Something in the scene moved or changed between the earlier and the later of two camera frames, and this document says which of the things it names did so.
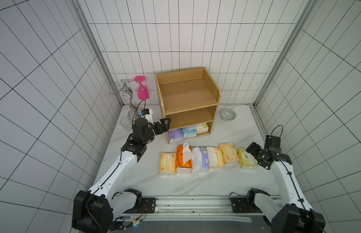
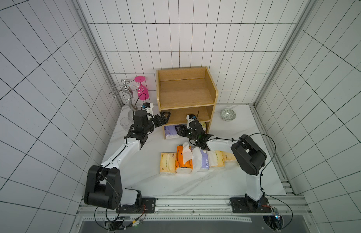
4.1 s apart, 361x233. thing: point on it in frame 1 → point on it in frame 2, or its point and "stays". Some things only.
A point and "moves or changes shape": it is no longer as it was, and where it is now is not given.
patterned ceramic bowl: [227, 114] stays
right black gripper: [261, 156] → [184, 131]
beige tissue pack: [229, 151] stays
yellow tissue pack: [168, 163] stays
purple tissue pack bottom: [175, 135] moves or changes shape
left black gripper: [164, 129] → [165, 121]
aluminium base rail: [195, 209] stays
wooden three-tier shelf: [189, 97] stays
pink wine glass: [143, 93] stays
